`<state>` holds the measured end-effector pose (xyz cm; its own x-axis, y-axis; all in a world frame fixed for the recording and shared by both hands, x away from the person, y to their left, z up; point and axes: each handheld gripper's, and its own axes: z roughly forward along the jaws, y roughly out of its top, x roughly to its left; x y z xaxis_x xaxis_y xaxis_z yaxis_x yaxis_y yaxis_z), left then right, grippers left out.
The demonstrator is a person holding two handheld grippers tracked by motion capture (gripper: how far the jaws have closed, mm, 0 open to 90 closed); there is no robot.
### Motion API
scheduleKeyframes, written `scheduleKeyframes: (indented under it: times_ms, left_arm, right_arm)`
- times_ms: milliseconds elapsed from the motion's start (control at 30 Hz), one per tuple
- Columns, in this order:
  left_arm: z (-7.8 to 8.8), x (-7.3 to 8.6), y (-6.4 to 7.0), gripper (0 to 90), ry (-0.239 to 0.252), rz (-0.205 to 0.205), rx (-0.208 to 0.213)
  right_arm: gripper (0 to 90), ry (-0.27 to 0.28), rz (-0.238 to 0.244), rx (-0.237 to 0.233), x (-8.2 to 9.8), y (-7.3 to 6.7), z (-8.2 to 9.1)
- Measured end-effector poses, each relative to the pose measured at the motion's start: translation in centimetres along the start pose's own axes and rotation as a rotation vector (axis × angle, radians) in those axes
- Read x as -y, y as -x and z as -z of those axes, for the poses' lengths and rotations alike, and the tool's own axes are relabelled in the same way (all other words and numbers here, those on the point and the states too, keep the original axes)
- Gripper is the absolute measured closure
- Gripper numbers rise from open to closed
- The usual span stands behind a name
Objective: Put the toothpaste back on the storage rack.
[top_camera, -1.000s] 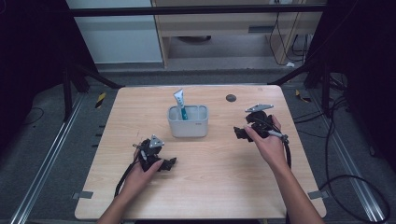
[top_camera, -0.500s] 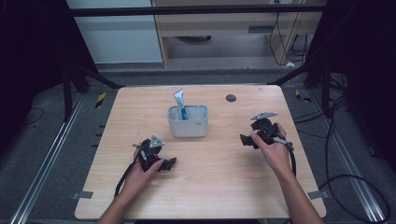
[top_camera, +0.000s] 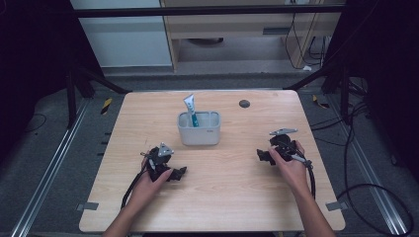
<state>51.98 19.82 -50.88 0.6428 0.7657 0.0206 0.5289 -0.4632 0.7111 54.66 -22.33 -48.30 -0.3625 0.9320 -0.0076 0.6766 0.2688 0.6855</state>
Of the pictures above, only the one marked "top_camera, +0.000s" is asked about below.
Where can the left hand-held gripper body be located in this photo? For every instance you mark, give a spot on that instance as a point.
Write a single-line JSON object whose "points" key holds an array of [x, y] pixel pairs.
{"points": [[157, 158]]}

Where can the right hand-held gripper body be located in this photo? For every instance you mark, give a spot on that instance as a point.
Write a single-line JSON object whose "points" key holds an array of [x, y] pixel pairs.
{"points": [[285, 144]]}

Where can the white plastic container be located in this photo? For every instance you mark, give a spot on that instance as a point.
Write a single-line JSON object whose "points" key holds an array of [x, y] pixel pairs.
{"points": [[199, 135]]}

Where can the white teal toothpaste tube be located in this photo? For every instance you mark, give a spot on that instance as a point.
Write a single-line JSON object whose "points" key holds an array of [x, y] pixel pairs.
{"points": [[190, 105]]}

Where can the person's right hand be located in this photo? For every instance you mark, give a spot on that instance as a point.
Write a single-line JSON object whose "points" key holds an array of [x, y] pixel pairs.
{"points": [[294, 174]]}

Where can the person's left hand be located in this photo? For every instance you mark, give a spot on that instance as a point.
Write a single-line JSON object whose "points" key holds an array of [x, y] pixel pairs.
{"points": [[145, 192]]}

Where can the yellow black tape strip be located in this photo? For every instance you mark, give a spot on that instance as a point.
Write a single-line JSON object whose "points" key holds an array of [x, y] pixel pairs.
{"points": [[321, 102], [106, 106]]}

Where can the grey round table grommet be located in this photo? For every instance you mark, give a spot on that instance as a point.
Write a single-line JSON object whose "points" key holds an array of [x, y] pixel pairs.
{"points": [[244, 103]]}

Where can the black metal stand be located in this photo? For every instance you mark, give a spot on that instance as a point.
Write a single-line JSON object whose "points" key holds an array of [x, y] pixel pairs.
{"points": [[344, 95], [70, 98]]}

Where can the grey tape piece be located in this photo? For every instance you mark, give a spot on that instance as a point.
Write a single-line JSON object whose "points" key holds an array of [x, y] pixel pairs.
{"points": [[336, 206], [87, 206]]}

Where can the white cabinet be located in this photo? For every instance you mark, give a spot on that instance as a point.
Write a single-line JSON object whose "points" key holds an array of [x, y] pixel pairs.
{"points": [[125, 42]]}

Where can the black curtain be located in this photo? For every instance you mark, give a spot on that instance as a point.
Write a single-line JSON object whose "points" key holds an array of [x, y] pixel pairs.
{"points": [[388, 65], [33, 65]]}

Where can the light wooden desk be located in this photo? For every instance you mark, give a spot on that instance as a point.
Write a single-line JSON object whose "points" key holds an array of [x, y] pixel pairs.
{"points": [[230, 24]]}

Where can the aluminium floor rail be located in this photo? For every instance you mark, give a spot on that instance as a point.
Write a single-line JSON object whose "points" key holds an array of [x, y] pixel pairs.
{"points": [[49, 171], [369, 168]]}

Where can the black horizontal frame bar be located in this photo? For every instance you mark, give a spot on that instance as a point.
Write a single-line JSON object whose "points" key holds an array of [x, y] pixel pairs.
{"points": [[197, 11]]}

